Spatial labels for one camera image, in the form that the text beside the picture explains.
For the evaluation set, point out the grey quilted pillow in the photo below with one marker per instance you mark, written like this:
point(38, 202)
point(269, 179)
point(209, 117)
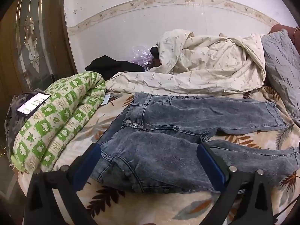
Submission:
point(282, 69)

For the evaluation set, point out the wooden glass panel door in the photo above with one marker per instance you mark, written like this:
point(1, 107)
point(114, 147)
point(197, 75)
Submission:
point(35, 48)

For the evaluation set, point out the small phone under quilt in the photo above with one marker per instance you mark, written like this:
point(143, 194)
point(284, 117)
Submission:
point(106, 99)

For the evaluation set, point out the brown headboard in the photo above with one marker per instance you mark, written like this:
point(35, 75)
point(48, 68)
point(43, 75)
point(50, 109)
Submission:
point(293, 33)

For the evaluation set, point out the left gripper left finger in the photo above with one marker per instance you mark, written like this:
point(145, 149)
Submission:
point(41, 206)

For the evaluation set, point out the dark camouflage cloth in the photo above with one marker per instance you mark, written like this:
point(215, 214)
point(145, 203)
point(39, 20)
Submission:
point(14, 121)

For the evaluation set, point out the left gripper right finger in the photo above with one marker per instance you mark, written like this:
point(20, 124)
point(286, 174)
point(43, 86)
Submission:
point(255, 206)

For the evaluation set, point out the clear purple plastic bag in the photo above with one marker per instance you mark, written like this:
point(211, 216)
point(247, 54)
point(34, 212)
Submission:
point(141, 56)

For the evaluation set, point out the cream patterned duvet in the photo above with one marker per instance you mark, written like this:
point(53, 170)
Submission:
point(198, 65)

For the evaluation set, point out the black garment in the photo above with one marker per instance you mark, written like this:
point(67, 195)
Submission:
point(108, 67)

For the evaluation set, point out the black smartphone lit screen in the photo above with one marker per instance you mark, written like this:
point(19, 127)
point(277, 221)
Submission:
point(28, 108)

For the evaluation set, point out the leaf print bed blanket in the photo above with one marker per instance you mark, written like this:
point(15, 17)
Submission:
point(110, 206)

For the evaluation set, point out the grey denim jeans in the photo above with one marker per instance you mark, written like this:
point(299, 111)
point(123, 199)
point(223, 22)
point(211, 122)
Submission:
point(151, 146)

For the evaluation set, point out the green patterned folded quilt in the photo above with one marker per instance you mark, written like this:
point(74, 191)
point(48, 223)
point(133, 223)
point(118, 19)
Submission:
point(42, 138)

